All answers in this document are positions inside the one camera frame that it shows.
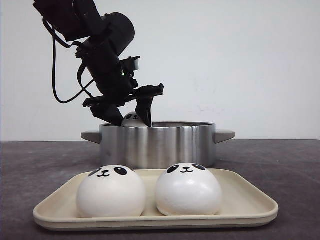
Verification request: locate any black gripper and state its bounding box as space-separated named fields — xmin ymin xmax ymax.
xmin=76 ymin=37 xmax=164 ymax=127

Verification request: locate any cream rectangular tray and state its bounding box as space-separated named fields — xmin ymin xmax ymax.
xmin=33 ymin=169 xmax=279 ymax=231

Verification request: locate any stainless steel steamer pot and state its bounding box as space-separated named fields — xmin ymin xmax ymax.
xmin=81 ymin=122 xmax=235 ymax=169

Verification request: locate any panda bun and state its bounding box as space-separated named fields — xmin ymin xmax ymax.
xmin=76 ymin=165 xmax=147 ymax=217
xmin=155 ymin=162 xmax=223 ymax=216
xmin=121 ymin=111 xmax=147 ymax=127

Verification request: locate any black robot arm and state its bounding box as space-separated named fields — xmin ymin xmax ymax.
xmin=33 ymin=0 xmax=164 ymax=127

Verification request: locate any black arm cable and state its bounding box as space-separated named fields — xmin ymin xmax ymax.
xmin=41 ymin=18 xmax=97 ymax=104

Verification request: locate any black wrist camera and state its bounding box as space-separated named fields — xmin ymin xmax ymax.
xmin=120 ymin=56 xmax=140 ymax=88

